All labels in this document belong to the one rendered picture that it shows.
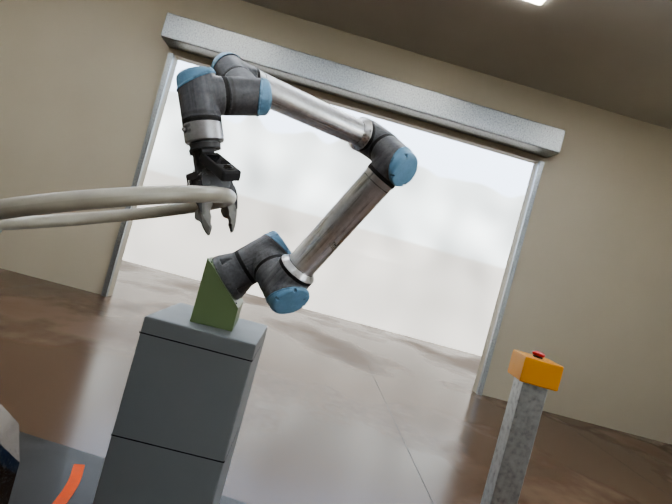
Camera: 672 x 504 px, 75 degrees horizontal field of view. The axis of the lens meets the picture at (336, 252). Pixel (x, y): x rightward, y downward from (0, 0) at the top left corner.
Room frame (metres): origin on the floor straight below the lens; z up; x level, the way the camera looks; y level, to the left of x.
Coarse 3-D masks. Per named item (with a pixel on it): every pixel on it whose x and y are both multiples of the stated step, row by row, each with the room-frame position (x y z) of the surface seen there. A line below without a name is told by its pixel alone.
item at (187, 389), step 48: (144, 336) 1.51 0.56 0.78; (192, 336) 1.52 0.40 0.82; (240, 336) 1.59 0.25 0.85; (144, 384) 1.52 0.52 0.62; (192, 384) 1.52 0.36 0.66; (240, 384) 1.53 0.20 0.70; (144, 432) 1.52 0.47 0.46; (192, 432) 1.53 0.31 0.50; (144, 480) 1.52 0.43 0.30; (192, 480) 1.53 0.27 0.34
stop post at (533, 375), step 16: (512, 352) 1.46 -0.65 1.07; (512, 368) 1.42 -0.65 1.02; (528, 368) 1.34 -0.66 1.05; (544, 368) 1.34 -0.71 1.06; (560, 368) 1.34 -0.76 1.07; (512, 384) 1.44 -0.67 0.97; (528, 384) 1.36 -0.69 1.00; (544, 384) 1.34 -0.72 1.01; (512, 400) 1.41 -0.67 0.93; (528, 400) 1.36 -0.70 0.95; (544, 400) 1.36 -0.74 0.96; (512, 416) 1.37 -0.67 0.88; (528, 416) 1.36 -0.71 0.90; (512, 432) 1.36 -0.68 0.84; (528, 432) 1.36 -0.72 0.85; (496, 448) 1.43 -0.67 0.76; (512, 448) 1.36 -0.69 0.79; (528, 448) 1.36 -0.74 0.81; (496, 464) 1.40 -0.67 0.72; (512, 464) 1.36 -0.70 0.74; (496, 480) 1.37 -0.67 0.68; (512, 480) 1.36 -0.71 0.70; (496, 496) 1.36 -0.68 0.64; (512, 496) 1.36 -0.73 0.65
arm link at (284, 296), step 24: (384, 144) 1.43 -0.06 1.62; (384, 168) 1.41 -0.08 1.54; (408, 168) 1.42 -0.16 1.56; (360, 192) 1.45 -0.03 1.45; (384, 192) 1.46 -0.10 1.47; (336, 216) 1.48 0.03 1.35; (360, 216) 1.48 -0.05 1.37; (312, 240) 1.52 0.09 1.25; (336, 240) 1.51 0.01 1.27; (264, 264) 1.62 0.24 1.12; (288, 264) 1.55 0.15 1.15; (312, 264) 1.54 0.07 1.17; (264, 288) 1.58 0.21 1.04; (288, 288) 1.53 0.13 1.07; (288, 312) 1.61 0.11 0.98
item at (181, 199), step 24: (72, 192) 0.64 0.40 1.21; (96, 192) 0.65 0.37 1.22; (120, 192) 0.66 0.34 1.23; (144, 192) 0.68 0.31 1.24; (168, 192) 0.70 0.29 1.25; (192, 192) 0.74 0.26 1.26; (216, 192) 0.79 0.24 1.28; (0, 216) 0.64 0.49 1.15; (24, 216) 0.64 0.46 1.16; (48, 216) 0.98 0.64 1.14; (72, 216) 1.02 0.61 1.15; (96, 216) 1.05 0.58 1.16; (120, 216) 1.07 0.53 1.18; (144, 216) 1.09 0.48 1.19
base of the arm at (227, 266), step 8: (216, 256) 1.69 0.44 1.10; (224, 256) 1.68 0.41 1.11; (232, 256) 1.68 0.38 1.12; (216, 264) 1.65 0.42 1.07; (224, 264) 1.65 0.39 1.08; (232, 264) 1.65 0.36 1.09; (240, 264) 1.66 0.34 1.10; (224, 272) 1.63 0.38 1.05; (232, 272) 1.64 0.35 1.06; (240, 272) 1.65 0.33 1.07; (248, 272) 1.66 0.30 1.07; (224, 280) 1.63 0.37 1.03; (232, 280) 1.64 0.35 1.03; (240, 280) 1.66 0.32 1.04; (248, 280) 1.68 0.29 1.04; (232, 288) 1.64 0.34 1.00; (240, 288) 1.68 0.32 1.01; (248, 288) 1.71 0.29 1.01; (240, 296) 1.70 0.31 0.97
